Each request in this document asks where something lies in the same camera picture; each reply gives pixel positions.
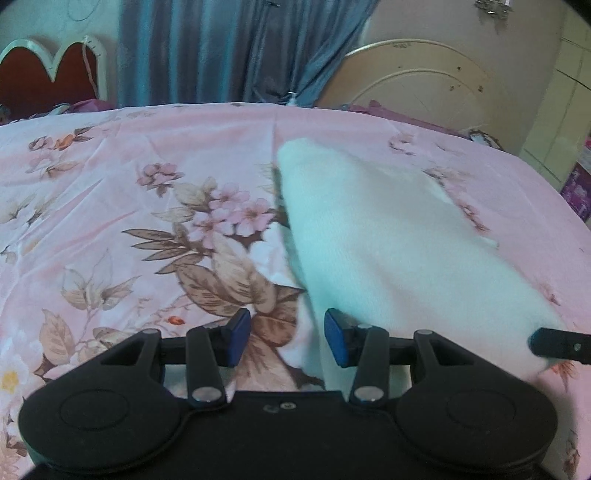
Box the purple box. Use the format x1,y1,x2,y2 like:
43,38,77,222
558,134,591,223

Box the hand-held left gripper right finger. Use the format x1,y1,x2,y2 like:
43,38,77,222
324,308,476,408

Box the pink floral bed sheet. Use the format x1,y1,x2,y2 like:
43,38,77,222
0,102,591,480

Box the cream wardrobe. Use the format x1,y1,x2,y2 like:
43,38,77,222
519,9,591,197

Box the white towel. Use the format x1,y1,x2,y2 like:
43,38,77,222
276,137,572,394

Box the blue-grey curtain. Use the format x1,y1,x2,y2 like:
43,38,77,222
117,0,382,109

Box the red headboard with white trim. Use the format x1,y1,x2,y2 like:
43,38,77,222
0,36,110,124

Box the purple bed cloth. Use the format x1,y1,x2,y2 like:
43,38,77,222
345,102,465,136

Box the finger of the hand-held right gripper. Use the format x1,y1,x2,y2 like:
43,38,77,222
529,327,591,365

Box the cream metal headboard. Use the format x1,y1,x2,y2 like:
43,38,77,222
316,39,523,152

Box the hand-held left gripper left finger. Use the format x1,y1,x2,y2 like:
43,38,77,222
99,308,252,409

